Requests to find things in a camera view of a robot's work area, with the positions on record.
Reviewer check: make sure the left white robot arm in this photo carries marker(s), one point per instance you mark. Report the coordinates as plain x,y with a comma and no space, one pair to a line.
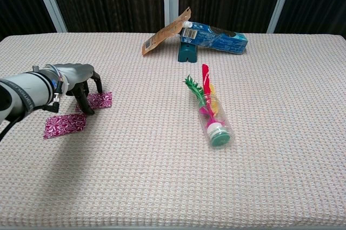
27,89

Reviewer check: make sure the beige woven tablecloth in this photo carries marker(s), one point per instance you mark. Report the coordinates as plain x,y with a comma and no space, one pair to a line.
243,173

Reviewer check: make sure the brown snack pouch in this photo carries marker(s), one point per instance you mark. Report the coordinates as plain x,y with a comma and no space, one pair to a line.
162,35

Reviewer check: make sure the dark teal plastic block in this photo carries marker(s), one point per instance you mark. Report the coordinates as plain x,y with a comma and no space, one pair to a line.
187,54

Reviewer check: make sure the clear plastic tube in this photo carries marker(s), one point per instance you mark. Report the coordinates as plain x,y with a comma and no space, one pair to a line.
226,124

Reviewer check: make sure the magenta patterned packet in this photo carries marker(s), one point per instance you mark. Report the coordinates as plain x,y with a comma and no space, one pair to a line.
65,125
102,101

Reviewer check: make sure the blue cookie box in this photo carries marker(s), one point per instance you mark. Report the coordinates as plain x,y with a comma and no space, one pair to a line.
221,42

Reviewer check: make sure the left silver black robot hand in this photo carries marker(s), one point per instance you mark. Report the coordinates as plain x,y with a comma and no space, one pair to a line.
77,74

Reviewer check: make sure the colourful feather shuttlecock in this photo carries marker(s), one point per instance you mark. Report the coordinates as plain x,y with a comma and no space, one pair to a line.
206,78

